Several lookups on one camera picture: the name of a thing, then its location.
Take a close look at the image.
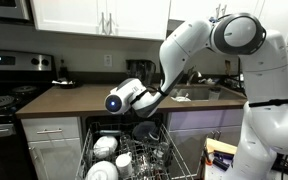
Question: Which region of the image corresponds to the white sink base cabinet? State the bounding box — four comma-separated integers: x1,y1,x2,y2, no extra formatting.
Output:
166,108,247,176

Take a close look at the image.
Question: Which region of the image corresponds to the white crumpled cloth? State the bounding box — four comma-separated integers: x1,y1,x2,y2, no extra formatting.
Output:
170,94,192,103

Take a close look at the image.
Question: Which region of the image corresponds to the black dishwasher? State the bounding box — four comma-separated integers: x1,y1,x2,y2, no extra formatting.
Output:
82,113,168,158

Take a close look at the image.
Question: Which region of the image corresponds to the dark grey plastic container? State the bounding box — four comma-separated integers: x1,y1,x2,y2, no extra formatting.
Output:
131,120,161,143

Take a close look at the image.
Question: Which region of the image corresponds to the chrome sink faucet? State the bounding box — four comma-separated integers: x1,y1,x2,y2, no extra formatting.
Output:
185,65,204,87

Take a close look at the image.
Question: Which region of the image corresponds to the light blue plastic lid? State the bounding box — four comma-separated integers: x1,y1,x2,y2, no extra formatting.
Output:
98,129,122,136

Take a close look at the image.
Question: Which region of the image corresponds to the clear drinking glass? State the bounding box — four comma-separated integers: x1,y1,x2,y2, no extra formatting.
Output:
153,141,171,162
118,133,132,153

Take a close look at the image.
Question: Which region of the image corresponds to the white ceramic bowl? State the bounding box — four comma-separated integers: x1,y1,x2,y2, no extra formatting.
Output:
92,135,119,160
85,160,120,180

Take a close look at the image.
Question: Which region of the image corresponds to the white cup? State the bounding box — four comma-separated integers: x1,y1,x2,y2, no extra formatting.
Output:
208,87,222,101

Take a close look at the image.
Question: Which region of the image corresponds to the white upper cabinet door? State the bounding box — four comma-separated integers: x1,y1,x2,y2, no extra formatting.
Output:
29,0,108,36
105,0,172,42

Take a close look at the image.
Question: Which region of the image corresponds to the white cabinet door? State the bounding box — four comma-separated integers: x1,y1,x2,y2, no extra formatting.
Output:
29,0,108,36
27,137,84,180
105,0,172,42

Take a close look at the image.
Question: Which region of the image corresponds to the white ceramic mug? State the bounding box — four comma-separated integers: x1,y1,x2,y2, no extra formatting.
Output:
115,151,136,179

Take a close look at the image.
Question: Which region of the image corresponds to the small dark dish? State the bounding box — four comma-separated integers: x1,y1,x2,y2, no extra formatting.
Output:
51,78,78,90

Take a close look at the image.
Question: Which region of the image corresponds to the black counter dish rack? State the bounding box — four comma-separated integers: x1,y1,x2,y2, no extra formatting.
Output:
222,73,247,92

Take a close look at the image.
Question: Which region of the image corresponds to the light wooden board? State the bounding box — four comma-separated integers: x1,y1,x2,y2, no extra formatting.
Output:
199,137,239,180

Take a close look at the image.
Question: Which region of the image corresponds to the white corner upper cabinet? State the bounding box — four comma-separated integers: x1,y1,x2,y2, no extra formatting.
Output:
168,0,288,49

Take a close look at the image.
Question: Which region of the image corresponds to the white drawer front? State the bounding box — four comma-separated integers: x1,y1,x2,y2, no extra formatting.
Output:
20,116,82,144

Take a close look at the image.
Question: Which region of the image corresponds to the black bar clamp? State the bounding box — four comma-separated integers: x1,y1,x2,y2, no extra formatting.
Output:
212,149,236,172

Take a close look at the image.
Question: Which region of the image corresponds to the white lower cabinet door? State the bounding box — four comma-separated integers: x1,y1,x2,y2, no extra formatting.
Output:
27,137,84,180

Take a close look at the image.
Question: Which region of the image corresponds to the small coil stove burner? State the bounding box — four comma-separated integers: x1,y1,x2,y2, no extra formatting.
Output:
11,85,38,95

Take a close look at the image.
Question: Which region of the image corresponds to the black stainless electric stove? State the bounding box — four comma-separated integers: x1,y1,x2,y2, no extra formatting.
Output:
0,49,58,180

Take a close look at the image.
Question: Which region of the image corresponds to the stainless microwave oven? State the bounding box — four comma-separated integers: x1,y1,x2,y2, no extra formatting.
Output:
0,0,32,23

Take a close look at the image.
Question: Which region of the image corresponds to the white wall outlet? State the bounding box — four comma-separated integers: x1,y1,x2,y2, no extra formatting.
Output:
103,54,114,68

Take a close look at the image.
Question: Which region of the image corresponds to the wire dishwasher rack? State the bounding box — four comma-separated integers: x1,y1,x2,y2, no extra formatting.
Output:
74,121,198,180

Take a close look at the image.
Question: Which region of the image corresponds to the orange handled clamp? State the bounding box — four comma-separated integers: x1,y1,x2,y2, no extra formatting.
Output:
202,146,214,168

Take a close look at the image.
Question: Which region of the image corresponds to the silver drawer handle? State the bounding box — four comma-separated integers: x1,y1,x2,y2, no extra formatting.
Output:
36,128,64,136

